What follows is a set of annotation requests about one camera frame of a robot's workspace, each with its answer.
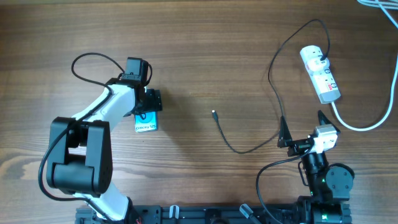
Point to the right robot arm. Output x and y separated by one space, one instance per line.
329 184

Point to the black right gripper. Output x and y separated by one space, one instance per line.
286 140

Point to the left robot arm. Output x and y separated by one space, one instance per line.
79 159

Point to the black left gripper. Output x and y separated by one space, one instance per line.
154 102

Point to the smartphone with teal screen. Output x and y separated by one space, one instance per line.
146 122

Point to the white power strip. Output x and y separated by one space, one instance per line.
323 81

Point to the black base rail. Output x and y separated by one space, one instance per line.
275 213

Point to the white charger adapter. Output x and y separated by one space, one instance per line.
315 65

